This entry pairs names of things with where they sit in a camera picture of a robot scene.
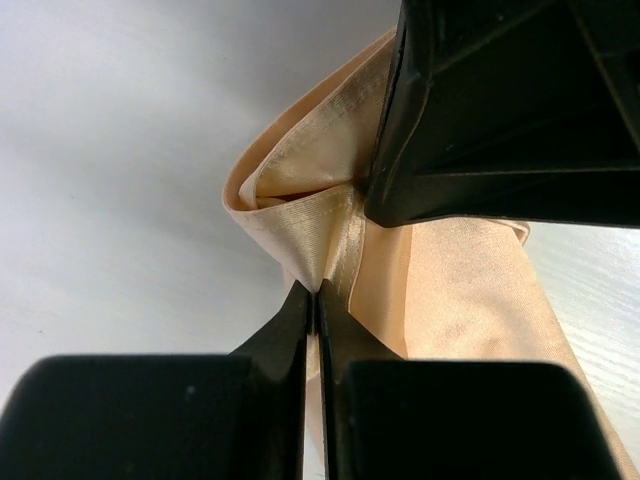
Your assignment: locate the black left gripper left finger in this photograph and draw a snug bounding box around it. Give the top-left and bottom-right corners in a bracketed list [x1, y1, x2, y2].
[1, 284, 311, 479]

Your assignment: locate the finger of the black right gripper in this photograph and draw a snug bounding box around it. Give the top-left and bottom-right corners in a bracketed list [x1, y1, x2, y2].
[364, 1, 639, 228]

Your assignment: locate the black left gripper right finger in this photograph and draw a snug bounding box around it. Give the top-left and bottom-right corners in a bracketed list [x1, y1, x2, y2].
[316, 281, 622, 479]

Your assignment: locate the peach satin napkin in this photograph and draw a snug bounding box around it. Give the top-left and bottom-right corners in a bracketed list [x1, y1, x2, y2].
[217, 27, 636, 480]

